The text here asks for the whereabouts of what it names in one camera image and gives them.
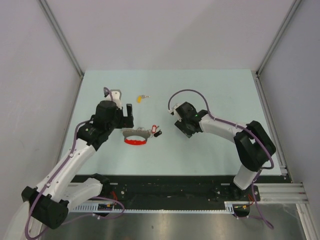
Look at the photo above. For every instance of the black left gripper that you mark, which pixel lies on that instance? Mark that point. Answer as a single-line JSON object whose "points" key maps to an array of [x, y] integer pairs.
{"points": [[125, 121]]}

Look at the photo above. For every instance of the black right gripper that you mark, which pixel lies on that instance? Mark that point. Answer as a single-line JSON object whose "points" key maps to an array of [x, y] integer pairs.
{"points": [[180, 125]]}

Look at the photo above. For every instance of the red handled metal key holder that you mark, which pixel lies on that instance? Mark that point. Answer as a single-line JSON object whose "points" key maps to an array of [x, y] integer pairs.
{"points": [[136, 136]]}

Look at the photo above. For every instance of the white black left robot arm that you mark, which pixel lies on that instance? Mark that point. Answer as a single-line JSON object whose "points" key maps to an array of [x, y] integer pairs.
{"points": [[49, 202]]}

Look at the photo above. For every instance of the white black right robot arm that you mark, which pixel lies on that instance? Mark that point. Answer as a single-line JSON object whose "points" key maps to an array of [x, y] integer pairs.
{"points": [[253, 144]]}

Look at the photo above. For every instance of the key with yellow tag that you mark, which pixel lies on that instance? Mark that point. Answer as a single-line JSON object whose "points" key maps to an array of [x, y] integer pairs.
{"points": [[141, 97]]}

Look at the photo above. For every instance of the key with red tag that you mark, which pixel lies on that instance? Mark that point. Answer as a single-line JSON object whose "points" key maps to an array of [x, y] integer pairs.
{"points": [[154, 129]]}

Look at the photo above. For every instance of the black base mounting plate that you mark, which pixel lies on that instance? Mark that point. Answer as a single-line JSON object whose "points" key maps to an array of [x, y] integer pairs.
{"points": [[126, 187]]}

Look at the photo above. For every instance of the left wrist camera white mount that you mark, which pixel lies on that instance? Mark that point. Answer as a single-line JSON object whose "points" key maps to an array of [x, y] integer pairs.
{"points": [[113, 95]]}

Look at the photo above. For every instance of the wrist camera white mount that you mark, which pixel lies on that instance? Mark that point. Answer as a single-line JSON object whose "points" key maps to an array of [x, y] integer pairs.
{"points": [[113, 95], [173, 110]]}

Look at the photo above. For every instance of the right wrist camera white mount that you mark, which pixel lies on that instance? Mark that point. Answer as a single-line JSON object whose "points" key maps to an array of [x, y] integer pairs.
{"points": [[173, 110]]}

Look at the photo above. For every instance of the grey slotted cable duct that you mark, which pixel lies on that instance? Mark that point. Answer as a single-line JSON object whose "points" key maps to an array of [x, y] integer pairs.
{"points": [[169, 206]]}

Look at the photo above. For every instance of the left aluminium frame post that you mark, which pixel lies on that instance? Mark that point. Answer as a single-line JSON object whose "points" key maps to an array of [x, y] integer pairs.
{"points": [[50, 16]]}

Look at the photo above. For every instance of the aluminium frame post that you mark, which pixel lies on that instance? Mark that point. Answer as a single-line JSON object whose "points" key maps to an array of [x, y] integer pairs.
{"points": [[278, 36], [50, 16]]}

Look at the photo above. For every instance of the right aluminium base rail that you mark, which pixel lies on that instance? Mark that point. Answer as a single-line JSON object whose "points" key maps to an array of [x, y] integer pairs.
{"points": [[282, 193]]}

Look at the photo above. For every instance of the right aluminium frame post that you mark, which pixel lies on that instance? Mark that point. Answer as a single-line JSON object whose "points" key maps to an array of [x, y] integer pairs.
{"points": [[278, 36]]}

